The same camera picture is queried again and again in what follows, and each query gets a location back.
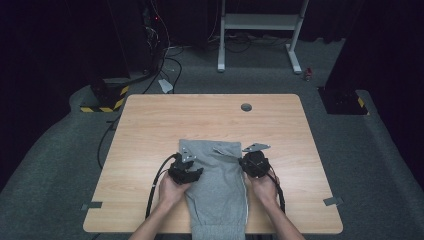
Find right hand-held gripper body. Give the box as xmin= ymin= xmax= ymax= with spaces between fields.
xmin=241 ymin=142 xmax=272 ymax=179

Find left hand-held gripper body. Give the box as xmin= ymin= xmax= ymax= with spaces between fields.
xmin=167 ymin=151 xmax=198 ymax=186

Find grey shorts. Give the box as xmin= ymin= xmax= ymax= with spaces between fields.
xmin=178 ymin=138 xmax=250 ymax=240

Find person's left hand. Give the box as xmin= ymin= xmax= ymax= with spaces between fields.
xmin=157 ymin=172 xmax=195 ymax=210

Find person's right hand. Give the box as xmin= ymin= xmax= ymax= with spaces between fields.
xmin=245 ymin=170 xmax=282 ymax=208

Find grey tape strip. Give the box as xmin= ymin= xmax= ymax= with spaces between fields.
xmin=322 ymin=196 xmax=344 ymax=207
xmin=81 ymin=201 xmax=104 ymax=211

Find grey paper scrap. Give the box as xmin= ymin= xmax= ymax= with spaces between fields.
xmin=157 ymin=78 xmax=174 ymax=94

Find black base with yellow stripes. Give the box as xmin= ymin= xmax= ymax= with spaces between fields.
xmin=79 ymin=77 xmax=131 ymax=114
xmin=317 ymin=86 xmax=371 ymax=116

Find white metal stand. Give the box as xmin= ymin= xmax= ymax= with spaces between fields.
xmin=217 ymin=0 xmax=310 ymax=75

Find left hand-held gripper black cable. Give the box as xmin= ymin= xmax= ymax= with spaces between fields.
xmin=145 ymin=153 xmax=178 ymax=220

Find thin black floor cable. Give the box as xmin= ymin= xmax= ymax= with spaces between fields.
xmin=97 ymin=116 xmax=122 ymax=170

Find looped black floor cable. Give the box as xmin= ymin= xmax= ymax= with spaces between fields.
xmin=142 ymin=56 xmax=184 ymax=95

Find tangle of black cables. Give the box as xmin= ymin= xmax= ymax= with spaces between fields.
xmin=207 ymin=31 xmax=288 ymax=55

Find dark equipment rack with wires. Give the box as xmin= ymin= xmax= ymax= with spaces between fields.
xmin=141 ymin=0 xmax=172 ymax=76

